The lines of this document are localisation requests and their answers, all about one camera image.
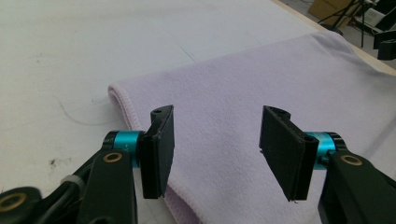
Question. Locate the black tripod stand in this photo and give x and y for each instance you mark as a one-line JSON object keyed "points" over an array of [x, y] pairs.
{"points": [[361, 18]]}

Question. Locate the lilac printed cloth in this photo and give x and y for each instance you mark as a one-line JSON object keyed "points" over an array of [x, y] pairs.
{"points": [[233, 93]]}

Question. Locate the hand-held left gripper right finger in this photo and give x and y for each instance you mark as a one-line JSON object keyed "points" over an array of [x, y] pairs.
{"points": [[286, 152]]}

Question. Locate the brown cardboard box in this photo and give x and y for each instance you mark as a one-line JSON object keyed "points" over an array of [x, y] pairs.
{"points": [[325, 7]]}

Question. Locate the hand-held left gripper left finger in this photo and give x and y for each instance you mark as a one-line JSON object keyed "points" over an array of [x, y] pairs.
{"points": [[157, 155]]}

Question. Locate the white grid mat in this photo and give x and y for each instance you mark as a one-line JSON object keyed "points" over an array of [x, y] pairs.
{"points": [[93, 46]]}

